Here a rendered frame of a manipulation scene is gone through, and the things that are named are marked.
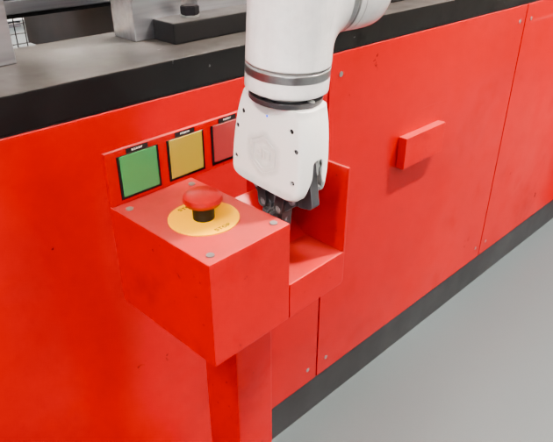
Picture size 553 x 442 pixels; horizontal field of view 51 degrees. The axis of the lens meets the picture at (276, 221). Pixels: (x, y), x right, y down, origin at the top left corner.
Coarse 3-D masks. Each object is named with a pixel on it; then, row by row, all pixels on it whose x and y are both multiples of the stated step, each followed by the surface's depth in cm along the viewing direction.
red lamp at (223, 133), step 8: (232, 120) 68; (216, 128) 67; (224, 128) 68; (232, 128) 69; (216, 136) 68; (224, 136) 68; (232, 136) 69; (216, 144) 68; (224, 144) 69; (232, 144) 70; (216, 152) 68; (224, 152) 69; (232, 152) 70; (216, 160) 69
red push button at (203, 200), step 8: (184, 192) 58; (192, 192) 57; (200, 192) 57; (208, 192) 57; (216, 192) 57; (184, 200) 57; (192, 200) 56; (200, 200) 56; (208, 200) 56; (216, 200) 57; (192, 208) 56; (200, 208) 56; (208, 208) 56; (200, 216) 58; (208, 216) 58
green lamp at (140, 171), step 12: (132, 156) 60; (144, 156) 61; (156, 156) 62; (120, 168) 60; (132, 168) 60; (144, 168) 62; (156, 168) 63; (132, 180) 61; (144, 180) 62; (156, 180) 63; (132, 192) 62
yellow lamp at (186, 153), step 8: (184, 136) 64; (192, 136) 65; (200, 136) 66; (176, 144) 64; (184, 144) 64; (192, 144) 65; (200, 144) 66; (176, 152) 64; (184, 152) 65; (192, 152) 66; (200, 152) 67; (176, 160) 64; (184, 160) 65; (192, 160) 66; (200, 160) 67; (176, 168) 65; (184, 168) 66; (192, 168) 67; (176, 176) 65
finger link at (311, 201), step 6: (312, 174) 60; (312, 180) 60; (312, 186) 60; (312, 192) 60; (318, 192) 61; (306, 198) 61; (312, 198) 61; (318, 198) 61; (300, 204) 62; (306, 204) 61; (312, 204) 61; (318, 204) 61
